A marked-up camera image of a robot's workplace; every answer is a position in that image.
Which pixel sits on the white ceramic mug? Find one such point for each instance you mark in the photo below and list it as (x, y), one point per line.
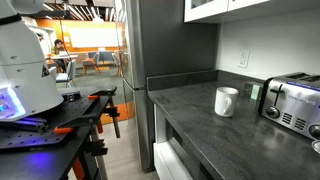
(225, 101)

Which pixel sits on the stainless steel refrigerator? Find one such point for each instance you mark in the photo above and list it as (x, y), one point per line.
(166, 43)

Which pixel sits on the blue chair wooden legs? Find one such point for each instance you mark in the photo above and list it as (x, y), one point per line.
(116, 61)
(90, 61)

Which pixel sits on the white lower cabinet drawers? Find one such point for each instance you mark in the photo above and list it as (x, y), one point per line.
(168, 160)

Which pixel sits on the small black box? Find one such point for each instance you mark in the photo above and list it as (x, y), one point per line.
(71, 96)

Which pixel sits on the grey blue chair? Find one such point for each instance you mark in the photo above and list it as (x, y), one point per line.
(69, 73)

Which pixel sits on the small green box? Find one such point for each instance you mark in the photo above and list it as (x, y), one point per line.
(255, 90)

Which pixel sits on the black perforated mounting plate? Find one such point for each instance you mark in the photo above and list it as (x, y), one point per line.
(66, 111)

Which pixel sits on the white round table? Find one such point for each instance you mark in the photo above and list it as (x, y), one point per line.
(65, 56)

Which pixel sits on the seated person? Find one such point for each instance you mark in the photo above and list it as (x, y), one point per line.
(59, 50)

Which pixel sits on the stainless steel toaster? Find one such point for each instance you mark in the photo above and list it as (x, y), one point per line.
(293, 100)

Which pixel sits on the aluminium extrusion bar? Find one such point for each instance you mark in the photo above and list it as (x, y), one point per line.
(26, 124)

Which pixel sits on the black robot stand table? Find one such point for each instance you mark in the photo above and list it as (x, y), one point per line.
(40, 163)

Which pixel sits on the white wall board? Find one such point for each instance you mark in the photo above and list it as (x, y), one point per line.
(93, 37)

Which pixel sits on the white wall outlet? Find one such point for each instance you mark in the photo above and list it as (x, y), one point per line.
(243, 59)

